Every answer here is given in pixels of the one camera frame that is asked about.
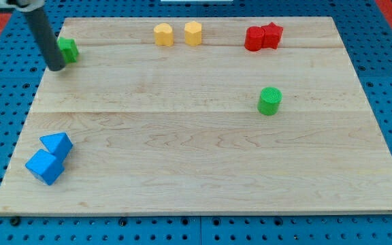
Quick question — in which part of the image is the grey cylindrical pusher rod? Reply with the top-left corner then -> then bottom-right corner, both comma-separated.
23,7 -> 66,71

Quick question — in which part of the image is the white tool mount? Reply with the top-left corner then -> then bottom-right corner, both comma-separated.
7,0 -> 46,12

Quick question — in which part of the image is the green star block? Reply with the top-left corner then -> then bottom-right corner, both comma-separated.
57,37 -> 79,63

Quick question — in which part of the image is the red star block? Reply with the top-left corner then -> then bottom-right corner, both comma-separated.
261,22 -> 283,50

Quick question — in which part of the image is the blue triangle block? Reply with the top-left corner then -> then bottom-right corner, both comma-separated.
39,132 -> 73,161

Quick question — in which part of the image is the yellow heart block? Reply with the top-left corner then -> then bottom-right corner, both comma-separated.
153,23 -> 174,46

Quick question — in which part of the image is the blue cube block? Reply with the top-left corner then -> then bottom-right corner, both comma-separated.
25,149 -> 65,186

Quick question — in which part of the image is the yellow hexagon block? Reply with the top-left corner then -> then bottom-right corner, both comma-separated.
184,21 -> 202,46

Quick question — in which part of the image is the wooden board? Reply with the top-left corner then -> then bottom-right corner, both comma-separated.
0,17 -> 392,217

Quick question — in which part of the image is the red cylinder block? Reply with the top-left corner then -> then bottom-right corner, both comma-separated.
244,26 -> 265,52

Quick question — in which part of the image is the green cylinder block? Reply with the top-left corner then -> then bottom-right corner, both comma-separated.
257,87 -> 282,116

